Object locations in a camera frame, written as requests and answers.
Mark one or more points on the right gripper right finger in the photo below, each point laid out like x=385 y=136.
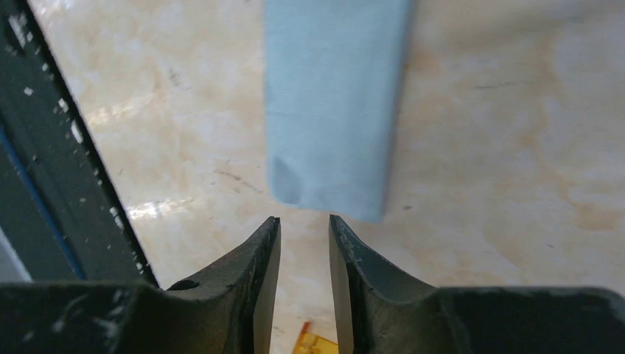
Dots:
x=379 y=308

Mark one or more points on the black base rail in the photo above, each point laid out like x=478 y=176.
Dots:
x=61 y=217

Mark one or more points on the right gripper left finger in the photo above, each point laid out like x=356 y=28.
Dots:
x=226 y=307

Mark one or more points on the orange sunglasses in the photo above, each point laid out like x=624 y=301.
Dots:
x=310 y=343

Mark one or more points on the light blue cleaning cloth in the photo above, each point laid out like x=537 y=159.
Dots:
x=332 y=83

